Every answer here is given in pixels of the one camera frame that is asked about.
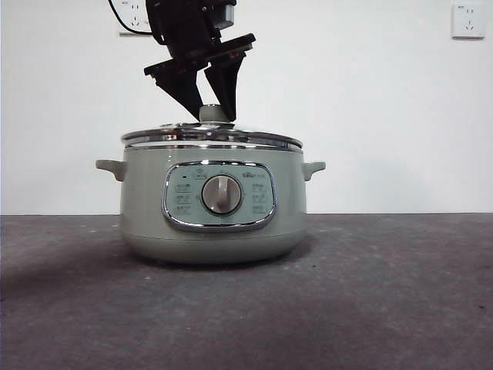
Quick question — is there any glass lid with green knob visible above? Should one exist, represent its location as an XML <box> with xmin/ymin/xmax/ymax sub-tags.
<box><xmin>119</xmin><ymin>103</ymin><xmax>302</xmax><ymax>150</ymax></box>

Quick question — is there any pale green electric pot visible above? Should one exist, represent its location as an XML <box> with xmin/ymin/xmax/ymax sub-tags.
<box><xmin>95</xmin><ymin>140</ymin><xmax>327</xmax><ymax>265</ymax></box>

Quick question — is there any pale grey camera box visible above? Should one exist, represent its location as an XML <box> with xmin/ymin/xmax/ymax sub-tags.
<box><xmin>213</xmin><ymin>2</ymin><xmax>237</xmax><ymax>30</ymax></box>

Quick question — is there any white wall socket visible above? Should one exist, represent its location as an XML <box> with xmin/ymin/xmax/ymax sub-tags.
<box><xmin>118</xmin><ymin>0</ymin><xmax>154</xmax><ymax>38</ymax></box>
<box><xmin>451</xmin><ymin>3</ymin><xmax>486</xmax><ymax>40</ymax></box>

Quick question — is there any black cable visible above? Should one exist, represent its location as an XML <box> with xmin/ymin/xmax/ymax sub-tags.
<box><xmin>106</xmin><ymin>0</ymin><xmax>155</xmax><ymax>36</ymax></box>

